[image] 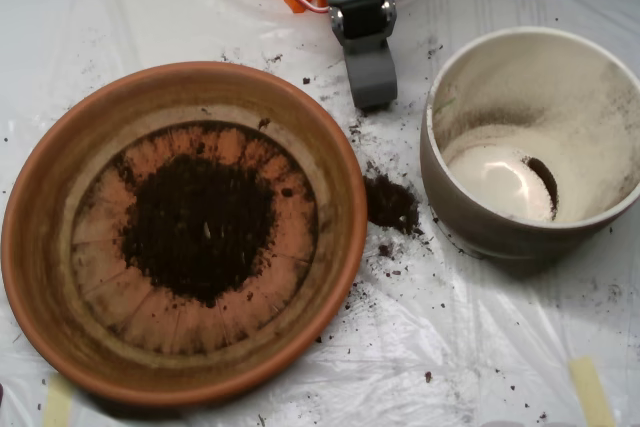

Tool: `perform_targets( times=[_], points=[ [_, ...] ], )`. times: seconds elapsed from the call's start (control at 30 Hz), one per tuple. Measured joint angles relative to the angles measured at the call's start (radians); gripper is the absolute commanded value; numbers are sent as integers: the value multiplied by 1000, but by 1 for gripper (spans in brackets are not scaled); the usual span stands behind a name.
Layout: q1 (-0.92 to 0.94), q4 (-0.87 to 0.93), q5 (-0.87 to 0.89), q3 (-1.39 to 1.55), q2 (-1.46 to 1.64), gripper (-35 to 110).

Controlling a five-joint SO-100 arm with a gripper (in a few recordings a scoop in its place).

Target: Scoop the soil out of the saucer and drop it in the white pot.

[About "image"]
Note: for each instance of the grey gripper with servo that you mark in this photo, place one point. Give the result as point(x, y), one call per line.
point(371, 67)

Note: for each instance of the spilled dark soil heap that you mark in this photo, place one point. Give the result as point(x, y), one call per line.
point(390, 202)

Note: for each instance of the white ceramic pot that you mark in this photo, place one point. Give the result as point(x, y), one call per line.
point(500, 242)

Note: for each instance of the terracotta clay bowl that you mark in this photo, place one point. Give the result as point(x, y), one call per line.
point(40, 247)

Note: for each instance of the white plastic sheet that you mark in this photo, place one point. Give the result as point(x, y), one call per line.
point(450, 322)

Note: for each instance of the beige masking tape strip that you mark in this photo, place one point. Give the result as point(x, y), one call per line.
point(592, 392)
point(56, 404)

